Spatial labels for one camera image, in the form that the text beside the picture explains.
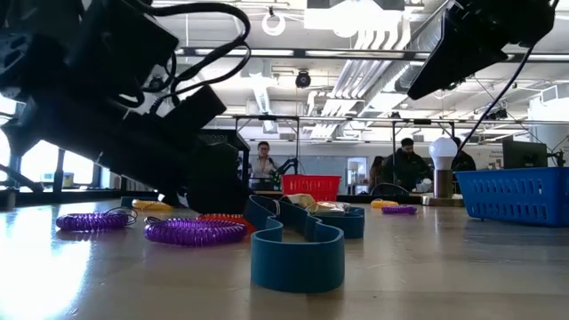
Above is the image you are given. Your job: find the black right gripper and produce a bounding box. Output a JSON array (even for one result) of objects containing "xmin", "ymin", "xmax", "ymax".
[{"xmin": 405, "ymin": 0, "xmax": 557, "ymax": 101}]

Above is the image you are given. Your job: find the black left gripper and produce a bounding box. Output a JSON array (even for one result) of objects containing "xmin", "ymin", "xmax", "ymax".
[{"xmin": 0, "ymin": 91, "xmax": 251, "ymax": 215}]

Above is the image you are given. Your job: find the purple coil wristband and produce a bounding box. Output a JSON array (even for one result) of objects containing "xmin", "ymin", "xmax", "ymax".
[
  {"xmin": 143, "ymin": 216, "xmax": 247, "ymax": 248},
  {"xmin": 381, "ymin": 204, "xmax": 418, "ymax": 216},
  {"xmin": 56, "ymin": 206, "xmax": 138, "ymax": 233}
]

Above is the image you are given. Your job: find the clear plastic packet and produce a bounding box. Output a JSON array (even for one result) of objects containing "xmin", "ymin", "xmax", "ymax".
[{"xmin": 310, "ymin": 200, "xmax": 352, "ymax": 215}]

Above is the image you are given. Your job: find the orange coil wristband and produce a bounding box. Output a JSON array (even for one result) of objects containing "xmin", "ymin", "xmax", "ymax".
[{"xmin": 197, "ymin": 212, "xmax": 257, "ymax": 236}]

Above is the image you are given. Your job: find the person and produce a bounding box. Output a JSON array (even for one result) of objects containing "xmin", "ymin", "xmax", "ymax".
[
  {"xmin": 251, "ymin": 140, "xmax": 279, "ymax": 191},
  {"xmin": 384, "ymin": 137, "xmax": 432, "ymax": 192},
  {"xmin": 451, "ymin": 137, "xmax": 477, "ymax": 172},
  {"xmin": 368, "ymin": 155, "xmax": 386, "ymax": 192}
]

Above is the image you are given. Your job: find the red plastic basket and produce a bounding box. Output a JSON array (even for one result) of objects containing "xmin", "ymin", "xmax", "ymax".
[{"xmin": 280, "ymin": 173, "xmax": 342, "ymax": 204}]

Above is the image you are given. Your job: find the white bulb table lamp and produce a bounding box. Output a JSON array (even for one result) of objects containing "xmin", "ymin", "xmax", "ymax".
[{"xmin": 421, "ymin": 136, "xmax": 466, "ymax": 208}]

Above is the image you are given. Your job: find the black computer monitor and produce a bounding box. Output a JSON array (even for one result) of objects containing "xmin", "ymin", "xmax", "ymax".
[{"xmin": 501, "ymin": 140, "xmax": 549, "ymax": 171}]

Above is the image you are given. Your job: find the overhead light bar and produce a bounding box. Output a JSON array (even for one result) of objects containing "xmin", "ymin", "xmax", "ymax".
[{"xmin": 175, "ymin": 45, "xmax": 569, "ymax": 62}]

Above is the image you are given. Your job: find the black chair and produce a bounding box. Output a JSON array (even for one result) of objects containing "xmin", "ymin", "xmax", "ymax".
[{"xmin": 371, "ymin": 182, "xmax": 410, "ymax": 196}]

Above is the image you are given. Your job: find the blue plastic basket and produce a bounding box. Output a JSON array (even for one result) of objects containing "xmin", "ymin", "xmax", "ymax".
[{"xmin": 453, "ymin": 166, "xmax": 569, "ymax": 228}]

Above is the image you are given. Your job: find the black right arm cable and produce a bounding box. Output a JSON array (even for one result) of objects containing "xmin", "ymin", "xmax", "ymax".
[{"xmin": 455, "ymin": 44, "xmax": 534, "ymax": 156}]

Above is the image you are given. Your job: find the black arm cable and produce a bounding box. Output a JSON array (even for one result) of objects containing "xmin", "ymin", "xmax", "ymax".
[
  {"xmin": 455, "ymin": 44, "xmax": 534, "ymax": 156},
  {"xmin": 146, "ymin": 1, "xmax": 252, "ymax": 104}
]

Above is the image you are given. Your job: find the white ceiling ring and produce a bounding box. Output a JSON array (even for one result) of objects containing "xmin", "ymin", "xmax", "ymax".
[{"xmin": 260, "ymin": 12, "xmax": 287, "ymax": 37}]

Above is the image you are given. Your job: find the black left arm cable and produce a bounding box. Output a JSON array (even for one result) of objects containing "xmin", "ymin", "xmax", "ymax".
[{"xmin": 146, "ymin": 1, "xmax": 252, "ymax": 104}]

